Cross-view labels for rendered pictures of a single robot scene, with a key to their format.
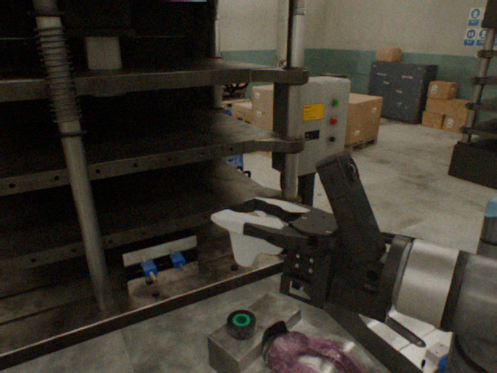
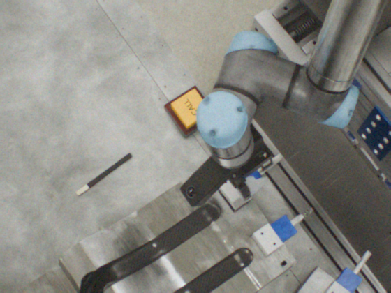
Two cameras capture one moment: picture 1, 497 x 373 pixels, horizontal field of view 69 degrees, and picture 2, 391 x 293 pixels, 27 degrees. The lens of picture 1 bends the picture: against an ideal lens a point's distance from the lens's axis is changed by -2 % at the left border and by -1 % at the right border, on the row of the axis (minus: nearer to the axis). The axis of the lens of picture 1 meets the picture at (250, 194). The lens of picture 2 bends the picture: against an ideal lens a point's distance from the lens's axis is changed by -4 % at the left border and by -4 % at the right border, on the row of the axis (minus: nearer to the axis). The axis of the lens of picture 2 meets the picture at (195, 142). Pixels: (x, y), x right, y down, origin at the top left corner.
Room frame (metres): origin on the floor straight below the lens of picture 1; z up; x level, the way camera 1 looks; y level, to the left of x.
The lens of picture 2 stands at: (0.91, -0.22, 2.49)
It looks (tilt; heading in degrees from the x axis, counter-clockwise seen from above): 73 degrees down; 256
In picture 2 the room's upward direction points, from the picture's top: 9 degrees clockwise
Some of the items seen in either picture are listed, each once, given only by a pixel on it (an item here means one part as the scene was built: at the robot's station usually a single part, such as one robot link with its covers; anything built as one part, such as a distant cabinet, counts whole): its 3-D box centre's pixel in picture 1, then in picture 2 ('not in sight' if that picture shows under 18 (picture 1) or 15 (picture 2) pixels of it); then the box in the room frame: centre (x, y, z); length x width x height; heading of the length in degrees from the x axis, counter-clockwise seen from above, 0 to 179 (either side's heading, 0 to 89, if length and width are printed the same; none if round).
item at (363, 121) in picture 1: (334, 118); not in sight; (5.90, -1.36, 0.37); 1.20 x 0.82 x 0.74; 43
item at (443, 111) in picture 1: (450, 106); not in sight; (6.80, -3.71, 0.42); 0.86 x 0.33 x 0.83; 35
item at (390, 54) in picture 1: (388, 54); not in sight; (7.90, -2.82, 1.26); 0.42 x 0.33 x 0.29; 35
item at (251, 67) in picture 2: not in sight; (255, 72); (0.72, -0.70, 1.24); 0.11 x 0.11 x 0.08; 64
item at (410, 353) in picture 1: (384, 304); (151, 282); (0.91, -0.43, 0.87); 0.50 x 0.26 x 0.14; 29
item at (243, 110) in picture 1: (251, 116); not in sight; (6.21, -0.01, 0.34); 0.63 x 0.45 x 0.40; 35
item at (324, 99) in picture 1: (302, 229); not in sight; (1.62, -0.27, 0.74); 0.31 x 0.22 x 1.47; 119
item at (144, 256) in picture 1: (145, 235); not in sight; (1.34, 0.44, 0.87); 0.50 x 0.27 x 0.17; 29
